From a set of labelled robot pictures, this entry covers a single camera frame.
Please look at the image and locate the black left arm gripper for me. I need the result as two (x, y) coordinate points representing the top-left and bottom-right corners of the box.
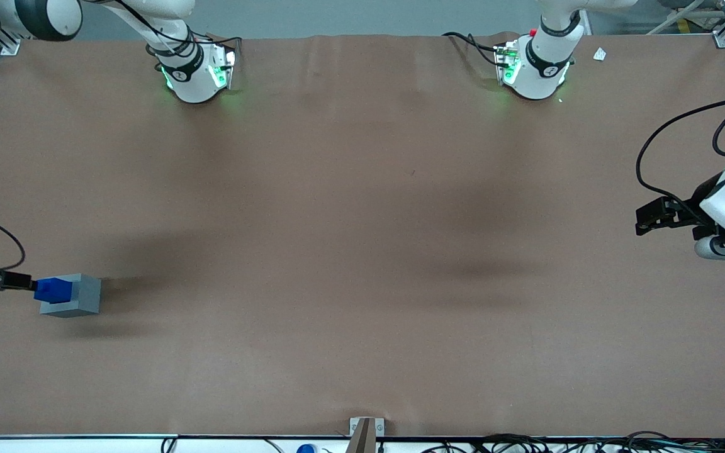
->
(636, 171), (725, 241)

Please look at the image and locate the blue plastic part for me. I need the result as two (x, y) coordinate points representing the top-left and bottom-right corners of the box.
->
(33, 277), (74, 305)

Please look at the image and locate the gray square base block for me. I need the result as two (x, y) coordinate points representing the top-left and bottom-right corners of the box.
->
(39, 273), (103, 318)

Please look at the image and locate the brown table mat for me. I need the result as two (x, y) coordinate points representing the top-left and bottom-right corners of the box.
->
(0, 31), (725, 439)

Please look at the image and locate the black right arm wrist cable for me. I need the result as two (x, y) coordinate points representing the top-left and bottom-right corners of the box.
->
(0, 216), (26, 273)

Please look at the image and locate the long black looped cable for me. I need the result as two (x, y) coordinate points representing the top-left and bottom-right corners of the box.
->
(636, 97), (725, 211)

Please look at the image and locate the black left arm base cable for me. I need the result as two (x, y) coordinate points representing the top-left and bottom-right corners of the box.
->
(442, 31), (503, 67)

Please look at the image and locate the black arm base cable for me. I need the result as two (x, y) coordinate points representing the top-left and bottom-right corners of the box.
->
(442, 31), (503, 67)
(114, 0), (242, 51)

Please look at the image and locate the tangled black cable bundle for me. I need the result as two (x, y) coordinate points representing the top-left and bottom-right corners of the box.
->
(422, 431), (725, 453)

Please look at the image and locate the black right arm base cable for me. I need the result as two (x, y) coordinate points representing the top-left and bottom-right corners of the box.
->
(114, 0), (242, 51)

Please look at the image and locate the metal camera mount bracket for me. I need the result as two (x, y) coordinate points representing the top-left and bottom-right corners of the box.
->
(349, 417), (385, 453)

